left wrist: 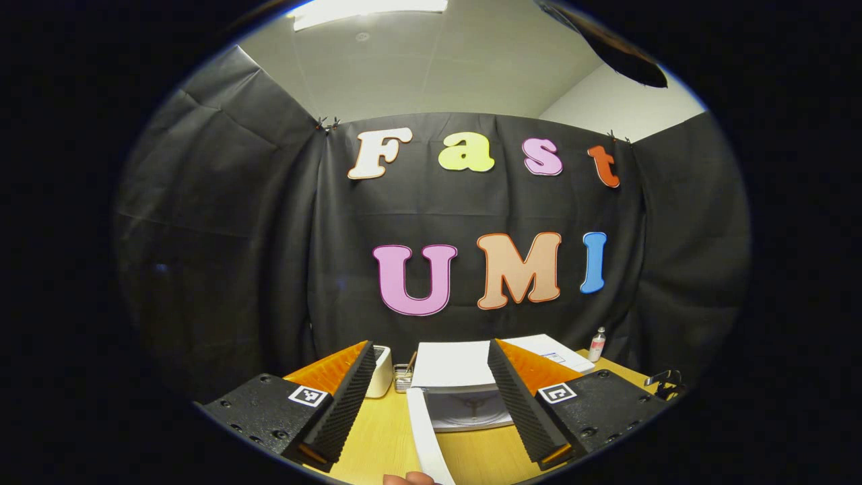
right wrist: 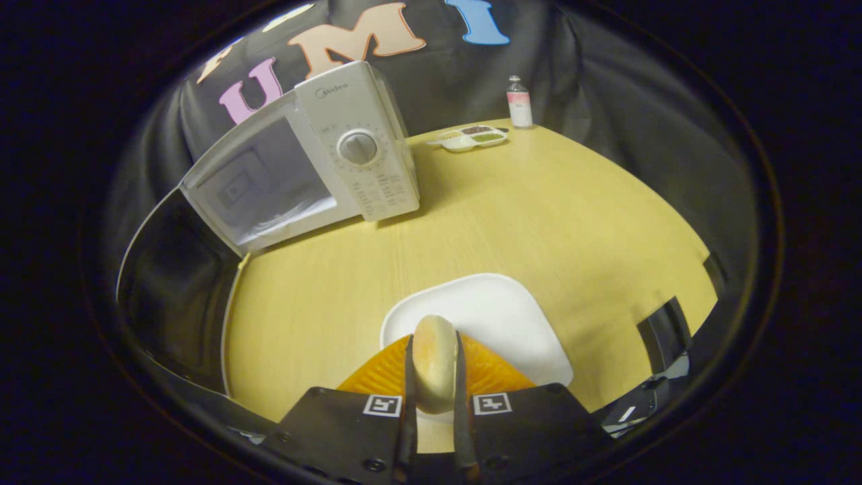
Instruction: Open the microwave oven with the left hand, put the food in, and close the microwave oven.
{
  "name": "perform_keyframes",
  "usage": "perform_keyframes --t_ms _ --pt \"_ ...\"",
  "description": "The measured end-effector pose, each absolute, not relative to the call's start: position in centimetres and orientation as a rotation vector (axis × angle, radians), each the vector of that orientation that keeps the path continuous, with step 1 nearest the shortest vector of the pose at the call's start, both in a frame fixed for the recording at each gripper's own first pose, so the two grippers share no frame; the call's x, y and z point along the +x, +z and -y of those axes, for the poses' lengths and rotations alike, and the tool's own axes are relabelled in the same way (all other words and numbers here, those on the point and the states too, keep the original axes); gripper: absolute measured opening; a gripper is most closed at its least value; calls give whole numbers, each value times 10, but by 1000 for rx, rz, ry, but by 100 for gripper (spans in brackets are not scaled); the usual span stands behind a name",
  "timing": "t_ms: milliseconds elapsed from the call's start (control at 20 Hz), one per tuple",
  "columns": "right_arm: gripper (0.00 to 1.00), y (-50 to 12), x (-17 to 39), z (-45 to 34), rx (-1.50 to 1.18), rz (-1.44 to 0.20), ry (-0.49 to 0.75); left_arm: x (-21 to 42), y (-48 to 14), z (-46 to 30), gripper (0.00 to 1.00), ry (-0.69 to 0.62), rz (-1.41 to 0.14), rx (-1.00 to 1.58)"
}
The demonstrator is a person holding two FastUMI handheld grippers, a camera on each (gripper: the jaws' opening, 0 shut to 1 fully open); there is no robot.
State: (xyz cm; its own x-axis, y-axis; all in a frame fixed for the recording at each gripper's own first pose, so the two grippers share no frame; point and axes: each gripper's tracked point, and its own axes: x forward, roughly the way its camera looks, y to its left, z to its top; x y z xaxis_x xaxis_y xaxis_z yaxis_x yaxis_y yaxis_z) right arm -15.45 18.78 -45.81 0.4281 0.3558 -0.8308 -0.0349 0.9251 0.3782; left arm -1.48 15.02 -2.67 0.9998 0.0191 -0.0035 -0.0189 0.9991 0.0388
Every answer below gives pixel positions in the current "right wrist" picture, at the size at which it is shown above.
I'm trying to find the black table clamp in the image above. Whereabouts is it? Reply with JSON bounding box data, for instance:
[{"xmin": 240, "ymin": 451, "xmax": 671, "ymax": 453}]
[{"xmin": 636, "ymin": 296, "xmax": 694, "ymax": 378}]

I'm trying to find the clear bottle pink label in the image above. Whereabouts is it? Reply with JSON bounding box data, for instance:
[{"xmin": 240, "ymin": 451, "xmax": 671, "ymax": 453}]
[{"xmin": 506, "ymin": 75, "xmax": 534, "ymax": 129}]

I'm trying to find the round bread bun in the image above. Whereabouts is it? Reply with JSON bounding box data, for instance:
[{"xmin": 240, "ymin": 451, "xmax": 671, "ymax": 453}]
[{"xmin": 412, "ymin": 315, "xmax": 460, "ymax": 415}]

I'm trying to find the white microwave oven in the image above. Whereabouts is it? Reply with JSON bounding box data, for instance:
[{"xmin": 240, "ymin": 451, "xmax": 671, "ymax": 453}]
[{"xmin": 116, "ymin": 61, "xmax": 422, "ymax": 398}]

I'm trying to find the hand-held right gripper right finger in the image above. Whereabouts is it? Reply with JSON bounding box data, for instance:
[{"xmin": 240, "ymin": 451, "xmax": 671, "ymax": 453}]
[{"xmin": 455, "ymin": 332, "xmax": 615, "ymax": 485}]

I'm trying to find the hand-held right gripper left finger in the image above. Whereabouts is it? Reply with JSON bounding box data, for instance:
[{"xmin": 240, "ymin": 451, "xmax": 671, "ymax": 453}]
[{"xmin": 261, "ymin": 334, "xmax": 420, "ymax": 485}]

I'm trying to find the white square plate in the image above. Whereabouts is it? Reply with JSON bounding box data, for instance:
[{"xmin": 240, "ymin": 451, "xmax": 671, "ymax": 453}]
[{"xmin": 380, "ymin": 273, "xmax": 574, "ymax": 426}]

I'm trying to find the white compartment tray with beans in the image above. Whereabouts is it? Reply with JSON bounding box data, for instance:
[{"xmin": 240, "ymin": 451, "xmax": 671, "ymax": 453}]
[{"xmin": 428, "ymin": 123, "xmax": 509, "ymax": 153}]

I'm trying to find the dark equipment with cables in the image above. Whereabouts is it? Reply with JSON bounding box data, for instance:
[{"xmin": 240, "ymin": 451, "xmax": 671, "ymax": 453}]
[{"xmin": 599, "ymin": 376, "xmax": 677, "ymax": 435}]

